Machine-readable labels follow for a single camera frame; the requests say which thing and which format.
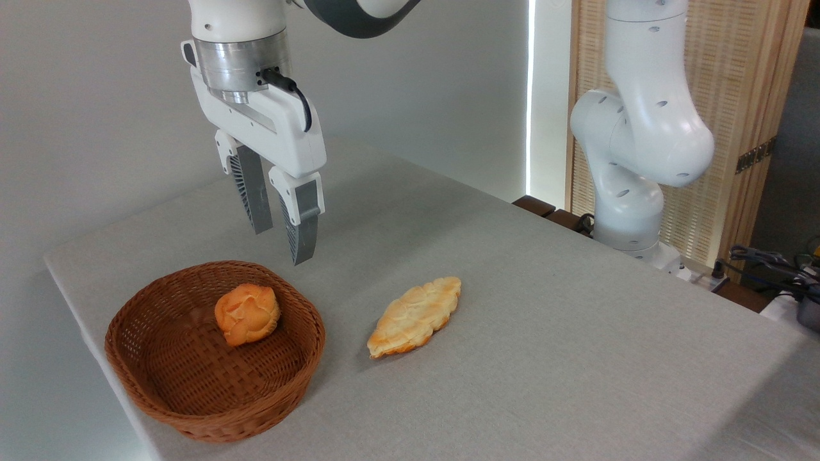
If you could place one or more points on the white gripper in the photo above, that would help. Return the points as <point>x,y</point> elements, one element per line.
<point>287,137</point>

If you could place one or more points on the long braided bread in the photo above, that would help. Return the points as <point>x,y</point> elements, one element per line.
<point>415,317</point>

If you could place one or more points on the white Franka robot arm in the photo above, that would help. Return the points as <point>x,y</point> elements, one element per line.
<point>642,128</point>

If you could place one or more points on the round orange bread bun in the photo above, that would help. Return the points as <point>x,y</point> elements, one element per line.
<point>246,314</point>

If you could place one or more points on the brown wicker basket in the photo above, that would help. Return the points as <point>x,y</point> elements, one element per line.
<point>192,384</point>

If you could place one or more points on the dark wooden table edge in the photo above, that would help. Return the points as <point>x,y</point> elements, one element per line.
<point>535,206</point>

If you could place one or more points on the dark metal screen hinge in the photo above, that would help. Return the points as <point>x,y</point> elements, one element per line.
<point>754,155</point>

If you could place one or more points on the bamboo folding screen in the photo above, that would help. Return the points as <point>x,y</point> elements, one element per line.
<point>743,64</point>

